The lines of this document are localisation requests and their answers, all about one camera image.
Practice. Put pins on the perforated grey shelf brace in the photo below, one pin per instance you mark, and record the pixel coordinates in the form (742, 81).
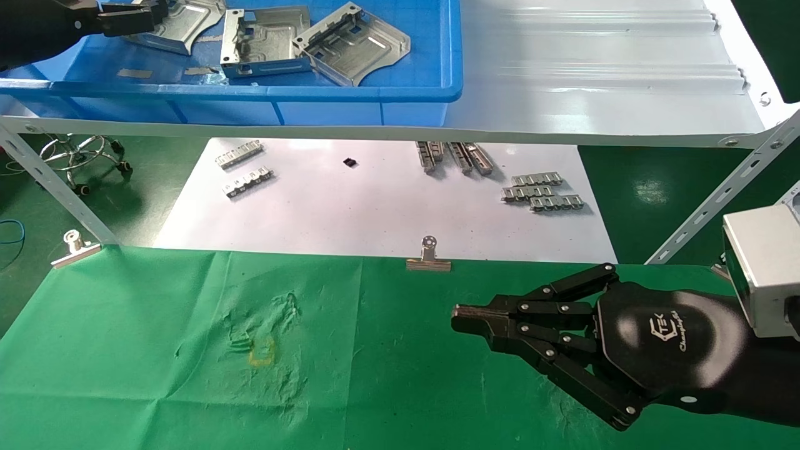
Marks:
(56, 181)
(719, 194)

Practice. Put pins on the chrome stool base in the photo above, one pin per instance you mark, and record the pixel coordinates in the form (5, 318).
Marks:
(81, 153)

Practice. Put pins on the white metal shelf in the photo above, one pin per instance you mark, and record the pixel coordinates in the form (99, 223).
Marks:
(594, 75)

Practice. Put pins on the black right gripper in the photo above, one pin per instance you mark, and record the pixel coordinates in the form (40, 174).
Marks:
(669, 344)

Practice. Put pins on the small notched metal strip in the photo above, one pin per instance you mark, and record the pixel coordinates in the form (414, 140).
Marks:
(239, 155)
(536, 180)
(557, 203)
(248, 182)
(528, 194)

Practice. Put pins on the short metal rail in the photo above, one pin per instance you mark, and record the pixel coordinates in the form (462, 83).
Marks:
(439, 150)
(482, 159)
(461, 159)
(425, 157)

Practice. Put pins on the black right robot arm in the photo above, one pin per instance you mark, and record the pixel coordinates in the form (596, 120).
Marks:
(775, 369)

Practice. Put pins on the grey tape strip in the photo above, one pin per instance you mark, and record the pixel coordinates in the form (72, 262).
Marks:
(135, 73)
(201, 70)

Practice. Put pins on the blue plastic bin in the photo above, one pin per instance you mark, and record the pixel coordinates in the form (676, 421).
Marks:
(250, 112)

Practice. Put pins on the green cloth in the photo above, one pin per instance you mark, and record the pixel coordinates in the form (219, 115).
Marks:
(375, 356)

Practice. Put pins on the stamped sheet metal bracket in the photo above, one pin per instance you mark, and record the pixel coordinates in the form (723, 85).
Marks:
(356, 50)
(181, 25)
(269, 44)

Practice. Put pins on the silver binder clip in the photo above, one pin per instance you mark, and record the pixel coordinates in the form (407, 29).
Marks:
(429, 264)
(76, 252)

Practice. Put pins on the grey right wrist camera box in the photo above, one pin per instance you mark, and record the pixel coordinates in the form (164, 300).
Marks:
(762, 269)

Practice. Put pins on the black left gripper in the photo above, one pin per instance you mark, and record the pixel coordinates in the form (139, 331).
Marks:
(31, 31)

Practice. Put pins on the white board sheet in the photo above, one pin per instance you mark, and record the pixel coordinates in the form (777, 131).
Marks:
(350, 212)

